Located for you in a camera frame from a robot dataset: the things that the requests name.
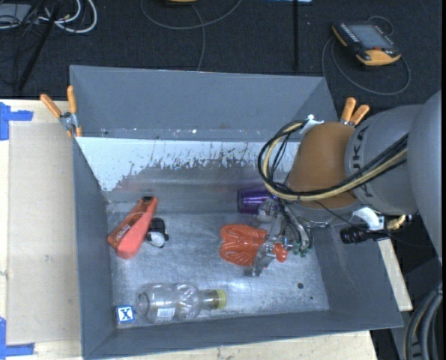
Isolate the orange-red flat hand tool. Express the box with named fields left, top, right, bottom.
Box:
left=106, top=196, right=159, bottom=260

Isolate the blue and white letter block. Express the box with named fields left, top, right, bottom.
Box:
left=115, top=304, right=136, bottom=325

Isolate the black and white toy penguin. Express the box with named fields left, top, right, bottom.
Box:
left=145, top=217, right=170, bottom=249

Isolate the orange ribbed rubber toy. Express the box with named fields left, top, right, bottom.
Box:
left=219, top=223, right=289, bottom=268

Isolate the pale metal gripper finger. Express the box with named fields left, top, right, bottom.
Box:
left=257, top=200, right=280, bottom=224
left=244, top=241, right=277, bottom=278

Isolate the purple metal can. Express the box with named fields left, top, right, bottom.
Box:
left=237, top=187, right=280, bottom=215

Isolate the grey metal bin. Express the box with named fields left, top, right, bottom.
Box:
left=69, top=64, right=405, bottom=360

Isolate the black cylinder on white bracket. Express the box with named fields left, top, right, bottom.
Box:
left=340, top=206, right=412, bottom=245

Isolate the clear plastic bottle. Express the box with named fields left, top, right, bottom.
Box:
left=135, top=282, right=229, bottom=325

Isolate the pale wood flat board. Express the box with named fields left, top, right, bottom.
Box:
left=5, top=120, right=82, bottom=347

